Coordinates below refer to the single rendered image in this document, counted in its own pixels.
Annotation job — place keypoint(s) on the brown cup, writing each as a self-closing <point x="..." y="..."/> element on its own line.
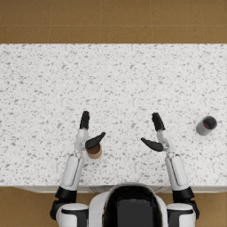
<point x="94" y="151"/>

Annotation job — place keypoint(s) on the grey cup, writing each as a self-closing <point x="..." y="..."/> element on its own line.
<point x="205" y="125"/>

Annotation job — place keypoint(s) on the robot body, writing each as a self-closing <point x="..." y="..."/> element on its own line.
<point x="128" y="205"/>

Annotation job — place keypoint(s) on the red berry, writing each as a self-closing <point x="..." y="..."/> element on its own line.
<point x="206" y="126"/>

